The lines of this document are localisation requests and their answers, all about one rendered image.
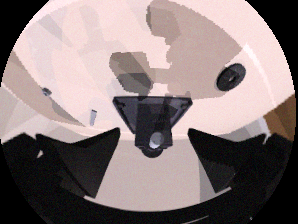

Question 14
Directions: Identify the dark grey flat bar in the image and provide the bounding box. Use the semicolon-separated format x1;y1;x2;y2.
89;109;97;127

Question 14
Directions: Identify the grey metal rod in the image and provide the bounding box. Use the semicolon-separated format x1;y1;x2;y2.
150;132;164;149

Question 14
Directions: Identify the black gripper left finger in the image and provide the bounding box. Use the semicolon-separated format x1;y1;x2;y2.
35;127;121;200

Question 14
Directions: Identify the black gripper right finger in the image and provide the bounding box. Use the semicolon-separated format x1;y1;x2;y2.
188;128;266;193

